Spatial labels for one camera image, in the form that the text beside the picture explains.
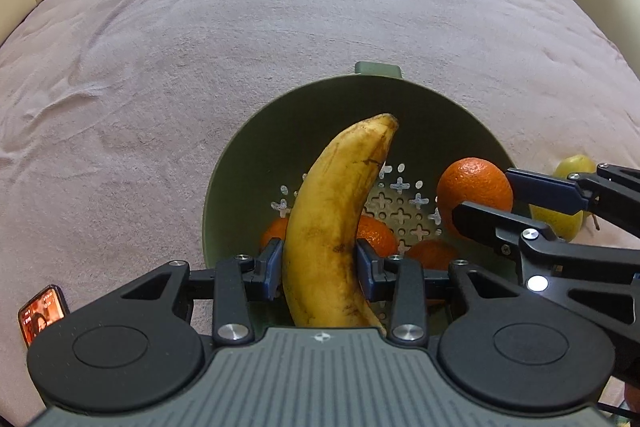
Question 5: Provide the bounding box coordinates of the orange mandarin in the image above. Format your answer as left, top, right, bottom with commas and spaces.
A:
436, 157, 514, 237
259, 218, 288, 251
405, 239, 460, 271
356, 215, 398, 258

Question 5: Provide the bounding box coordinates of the yellow green pear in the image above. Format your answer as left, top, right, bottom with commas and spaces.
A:
529, 154, 597, 242

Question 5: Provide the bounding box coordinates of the orange mandarin front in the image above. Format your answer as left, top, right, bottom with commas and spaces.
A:
259, 218, 288, 251

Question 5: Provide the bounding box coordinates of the yellow spotted banana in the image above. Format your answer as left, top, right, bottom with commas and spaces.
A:
282, 113, 399, 331

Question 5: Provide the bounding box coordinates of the green plastic colander bowl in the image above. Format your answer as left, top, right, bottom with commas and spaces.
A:
200, 60, 534, 337

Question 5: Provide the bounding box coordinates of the smartphone with lit screen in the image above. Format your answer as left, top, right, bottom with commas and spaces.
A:
17, 284, 68, 347

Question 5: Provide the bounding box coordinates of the pink bed blanket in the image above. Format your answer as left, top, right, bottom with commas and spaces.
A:
1, 0, 639, 426

